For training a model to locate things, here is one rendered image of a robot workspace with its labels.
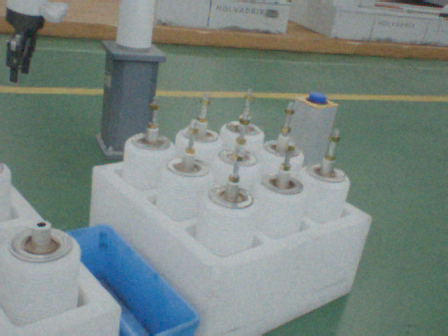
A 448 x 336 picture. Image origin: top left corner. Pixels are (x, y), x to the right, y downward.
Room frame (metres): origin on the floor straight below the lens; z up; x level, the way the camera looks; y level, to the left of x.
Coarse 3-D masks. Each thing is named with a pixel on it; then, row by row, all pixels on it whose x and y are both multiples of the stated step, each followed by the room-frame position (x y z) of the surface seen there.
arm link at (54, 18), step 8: (8, 0) 1.11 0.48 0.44; (16, 0) 1.10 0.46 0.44; (24, 0) 1.10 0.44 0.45; (32, 0) 1.10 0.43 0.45; (40, 0) 1.12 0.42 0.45; (16, 8) 1.10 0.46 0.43; (24, 8) 1.10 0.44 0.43; (32, 8) 1.10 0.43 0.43; (40, 8) 1.12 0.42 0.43; (48, 8) 1.12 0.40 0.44; (56, 8) 1.13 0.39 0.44; (64, 8) 1.15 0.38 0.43; (48, 16) 1.10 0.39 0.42; (56, 16) 1.10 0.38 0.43; (64, 16) 1.15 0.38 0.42
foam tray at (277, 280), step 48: (96, 192) 0.95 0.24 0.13; (144, 192) 0.89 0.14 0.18; (144, 240) 0.82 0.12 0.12; (192, 240) 0.76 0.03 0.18; (288, 240) 0.81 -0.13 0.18; (336, 240) 0.88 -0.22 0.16; (192, 288) 0.72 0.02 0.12; (240, 288) 0.72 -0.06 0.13; (288, 288) 0.81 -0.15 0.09; (336, 288) 0.91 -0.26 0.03
